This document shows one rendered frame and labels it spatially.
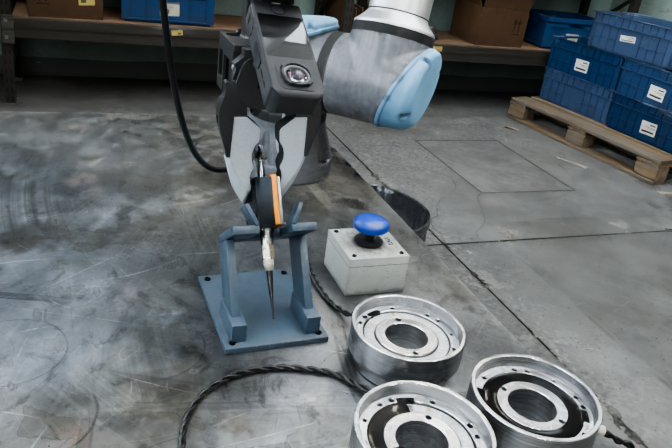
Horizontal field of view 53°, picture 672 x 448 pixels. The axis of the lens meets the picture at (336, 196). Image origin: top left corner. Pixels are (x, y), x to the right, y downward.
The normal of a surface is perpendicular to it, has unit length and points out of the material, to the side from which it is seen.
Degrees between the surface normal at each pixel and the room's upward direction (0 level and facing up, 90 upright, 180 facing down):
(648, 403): 0
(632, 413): 0
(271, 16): 29
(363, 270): 90
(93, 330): 0
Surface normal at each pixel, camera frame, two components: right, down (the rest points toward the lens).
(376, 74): -0.29, 0.00
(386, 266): 0.34, 0.42
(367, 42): -0.59, -0.04
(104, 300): 0.13, -0.91
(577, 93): -0.87, 0.08
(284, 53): 0.33, -0.60
